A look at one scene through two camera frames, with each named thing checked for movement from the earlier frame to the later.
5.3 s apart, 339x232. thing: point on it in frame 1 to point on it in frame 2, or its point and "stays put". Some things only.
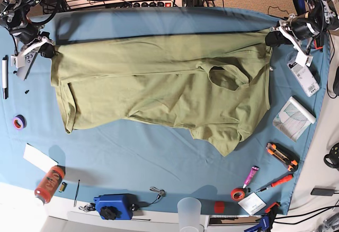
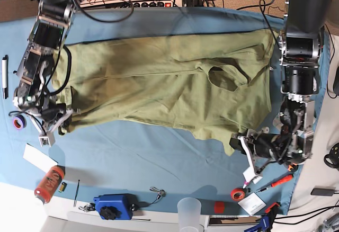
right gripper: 275,38 to 246,143
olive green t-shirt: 216,85 stays put
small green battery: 62,187 stays put
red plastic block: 219,207 stays put
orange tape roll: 238,194 stays put
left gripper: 46,50 to 46,136
